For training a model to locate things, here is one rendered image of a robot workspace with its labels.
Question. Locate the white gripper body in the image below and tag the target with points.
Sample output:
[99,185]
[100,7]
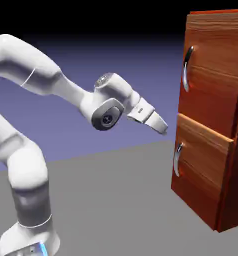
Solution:
[157,122]

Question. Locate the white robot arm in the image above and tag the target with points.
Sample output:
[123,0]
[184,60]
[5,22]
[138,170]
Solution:
[37,66]

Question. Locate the small wooden cabinet door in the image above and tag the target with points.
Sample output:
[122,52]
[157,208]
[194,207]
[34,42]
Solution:
[201,170]

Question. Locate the large wooden cabinet door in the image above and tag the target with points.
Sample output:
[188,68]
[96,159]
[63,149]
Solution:
[213,84]

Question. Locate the reddish wooden cabinet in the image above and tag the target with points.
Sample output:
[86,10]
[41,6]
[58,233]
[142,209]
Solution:
[227,140]

